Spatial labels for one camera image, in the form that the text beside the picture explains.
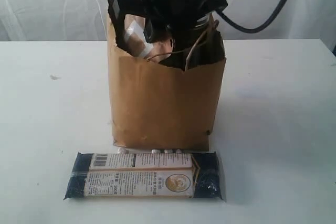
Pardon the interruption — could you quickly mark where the brown kraft stand-up pouch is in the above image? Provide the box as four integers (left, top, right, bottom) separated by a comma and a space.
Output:
123, 14, 174, 63

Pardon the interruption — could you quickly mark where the brown paper bag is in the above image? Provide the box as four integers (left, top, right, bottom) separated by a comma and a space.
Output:
107, 12, 226, 151

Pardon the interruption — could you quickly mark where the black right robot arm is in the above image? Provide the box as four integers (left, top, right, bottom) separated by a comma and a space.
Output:
108, 0, 228, 47

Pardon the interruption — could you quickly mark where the white backdrop curtain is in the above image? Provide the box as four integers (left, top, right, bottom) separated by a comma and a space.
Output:
1, 0, 335, 48

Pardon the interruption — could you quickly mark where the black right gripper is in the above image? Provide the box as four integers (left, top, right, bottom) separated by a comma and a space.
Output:
111, 0, 228, 45

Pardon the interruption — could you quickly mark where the black rice vacuum pack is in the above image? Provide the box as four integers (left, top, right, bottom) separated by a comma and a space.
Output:
65, 153, 223, 199

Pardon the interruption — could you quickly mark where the dark grain can silver lid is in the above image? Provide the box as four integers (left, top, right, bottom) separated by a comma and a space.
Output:
194, 14, 210, 29

